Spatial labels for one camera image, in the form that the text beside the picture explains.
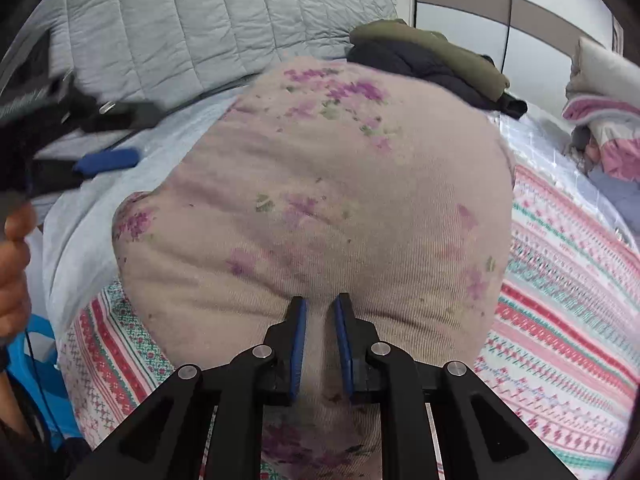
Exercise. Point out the dark jacket with olive lining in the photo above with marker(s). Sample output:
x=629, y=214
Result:
x=425, y=60

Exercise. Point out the striped patterned bed sheet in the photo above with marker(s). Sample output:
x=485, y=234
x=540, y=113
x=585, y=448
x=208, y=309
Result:
x=560, y=310

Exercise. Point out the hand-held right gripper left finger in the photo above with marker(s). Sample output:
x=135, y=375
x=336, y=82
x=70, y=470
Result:
x=300, y=345

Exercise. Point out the grey quilted comforter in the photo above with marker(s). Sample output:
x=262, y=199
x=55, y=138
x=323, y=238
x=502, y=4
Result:
x=200, y=20

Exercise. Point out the pile of pink white clothes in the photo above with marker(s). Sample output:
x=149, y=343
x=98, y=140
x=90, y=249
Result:
x=605, y=120

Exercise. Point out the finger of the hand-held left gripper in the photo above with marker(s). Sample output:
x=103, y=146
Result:
x=120, y=112
x=107, y=160

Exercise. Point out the person's left hand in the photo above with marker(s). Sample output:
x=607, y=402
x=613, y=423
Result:
x=15, y=280

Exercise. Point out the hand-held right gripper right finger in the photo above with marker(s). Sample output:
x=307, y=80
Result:
x=344, y=345

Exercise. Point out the blue plastic stool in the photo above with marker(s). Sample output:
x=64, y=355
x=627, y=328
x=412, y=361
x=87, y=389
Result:
x=37, y=347

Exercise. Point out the white brown wardrobe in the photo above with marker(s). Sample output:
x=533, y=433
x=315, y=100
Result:
x=550, y=35

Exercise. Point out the light blue fleece blanket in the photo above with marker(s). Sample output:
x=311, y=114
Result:
x=85, y=220

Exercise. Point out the pink floral garment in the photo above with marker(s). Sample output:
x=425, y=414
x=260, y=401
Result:
x=325, y=185

